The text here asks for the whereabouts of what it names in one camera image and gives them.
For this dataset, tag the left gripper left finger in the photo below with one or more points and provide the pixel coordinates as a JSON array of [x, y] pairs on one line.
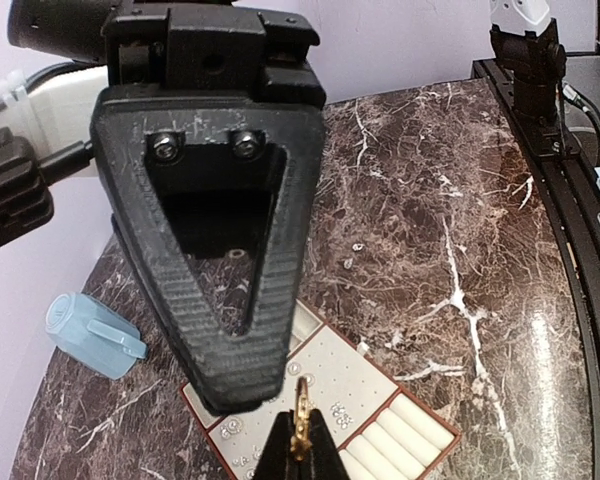
[[276, 461]]

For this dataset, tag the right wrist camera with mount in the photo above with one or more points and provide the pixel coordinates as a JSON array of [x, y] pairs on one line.
[[26, 202]]

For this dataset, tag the rose gold hoop earring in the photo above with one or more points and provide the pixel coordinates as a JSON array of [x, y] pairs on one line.
[[300, 443]]

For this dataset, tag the black front table rail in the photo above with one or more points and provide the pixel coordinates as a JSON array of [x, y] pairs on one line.
[[565, 180]]

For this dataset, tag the light blue upside-down mug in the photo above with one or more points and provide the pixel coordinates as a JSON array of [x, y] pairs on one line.
[[94, 335]]

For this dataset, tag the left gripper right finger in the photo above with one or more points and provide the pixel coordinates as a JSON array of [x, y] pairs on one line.
[[323, 461]]

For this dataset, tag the brown jewelry tray cream lining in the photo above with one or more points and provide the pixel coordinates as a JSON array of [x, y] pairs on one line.
[[380, 429]]

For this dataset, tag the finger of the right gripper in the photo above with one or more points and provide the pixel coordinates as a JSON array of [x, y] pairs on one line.
[[194, 177]]

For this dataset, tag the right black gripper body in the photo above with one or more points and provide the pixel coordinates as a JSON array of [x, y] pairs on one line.
[[204, 47]]

